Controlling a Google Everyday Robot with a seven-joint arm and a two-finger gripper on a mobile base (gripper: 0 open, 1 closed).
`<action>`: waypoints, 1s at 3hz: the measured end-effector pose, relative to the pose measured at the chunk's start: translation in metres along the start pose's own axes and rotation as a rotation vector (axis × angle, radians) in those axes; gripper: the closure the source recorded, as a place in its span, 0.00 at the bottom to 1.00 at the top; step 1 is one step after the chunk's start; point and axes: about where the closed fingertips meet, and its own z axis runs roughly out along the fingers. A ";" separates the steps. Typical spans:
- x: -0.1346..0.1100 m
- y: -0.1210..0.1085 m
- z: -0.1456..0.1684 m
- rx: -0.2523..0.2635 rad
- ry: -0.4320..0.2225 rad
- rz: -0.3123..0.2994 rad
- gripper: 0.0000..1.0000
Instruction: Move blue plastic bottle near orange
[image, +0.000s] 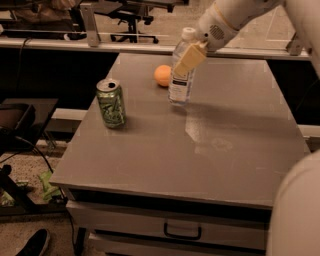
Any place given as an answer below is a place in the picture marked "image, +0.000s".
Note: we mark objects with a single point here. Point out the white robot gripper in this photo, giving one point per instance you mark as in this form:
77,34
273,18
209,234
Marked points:
212,30

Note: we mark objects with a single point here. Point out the clear plastic tea bottle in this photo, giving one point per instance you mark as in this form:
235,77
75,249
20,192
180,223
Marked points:
180,86

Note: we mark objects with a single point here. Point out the orange fruit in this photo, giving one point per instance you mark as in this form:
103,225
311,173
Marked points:
162,75

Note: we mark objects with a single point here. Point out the black office chair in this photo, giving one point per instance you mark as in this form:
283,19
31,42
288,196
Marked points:
133,13

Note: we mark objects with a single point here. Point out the green soda can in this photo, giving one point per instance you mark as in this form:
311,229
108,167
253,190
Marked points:
110,98

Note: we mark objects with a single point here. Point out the grey cabinet drawer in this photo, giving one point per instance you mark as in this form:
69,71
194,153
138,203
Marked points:
126,230
128,246

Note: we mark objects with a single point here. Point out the black side stand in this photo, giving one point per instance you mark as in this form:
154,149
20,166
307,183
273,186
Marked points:
22,122

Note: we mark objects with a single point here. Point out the green snack bag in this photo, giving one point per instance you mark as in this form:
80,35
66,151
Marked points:
49,191

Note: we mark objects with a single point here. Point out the lower grey cabinet drawer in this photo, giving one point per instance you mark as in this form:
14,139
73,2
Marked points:
128,246

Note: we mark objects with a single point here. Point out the black shoe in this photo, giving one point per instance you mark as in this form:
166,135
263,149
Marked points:
37,244

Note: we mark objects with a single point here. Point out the grey metal bracket left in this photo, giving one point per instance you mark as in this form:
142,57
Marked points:
87,10

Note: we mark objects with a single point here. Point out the grey metal bracket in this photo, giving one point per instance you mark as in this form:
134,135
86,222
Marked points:
87,10
294,47

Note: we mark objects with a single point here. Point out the grey metal bracket right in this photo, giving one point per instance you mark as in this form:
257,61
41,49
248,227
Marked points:
294,47

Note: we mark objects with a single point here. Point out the black drawer handle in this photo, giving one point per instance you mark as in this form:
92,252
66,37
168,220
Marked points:
183,233

